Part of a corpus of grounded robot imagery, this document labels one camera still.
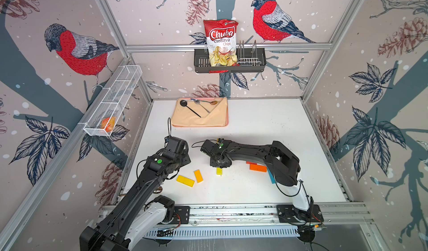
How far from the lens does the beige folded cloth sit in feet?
3.59

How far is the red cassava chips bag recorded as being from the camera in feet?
2.72

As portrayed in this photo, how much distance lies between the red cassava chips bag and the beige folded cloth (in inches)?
13.9
